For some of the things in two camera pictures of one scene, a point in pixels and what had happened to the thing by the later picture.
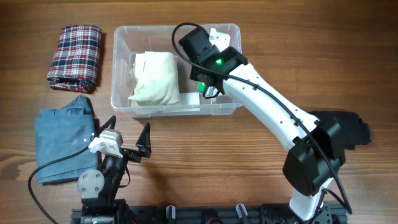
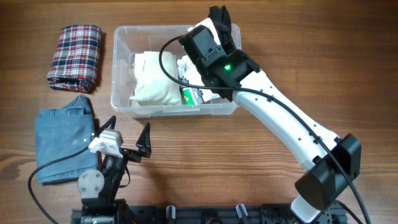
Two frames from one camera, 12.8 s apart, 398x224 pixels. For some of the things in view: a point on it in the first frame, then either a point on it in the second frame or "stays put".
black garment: [353, 130] -> [221, 17]
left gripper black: [143, 144] stays put
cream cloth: [155, 75] stays put
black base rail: [330, 213] stays put
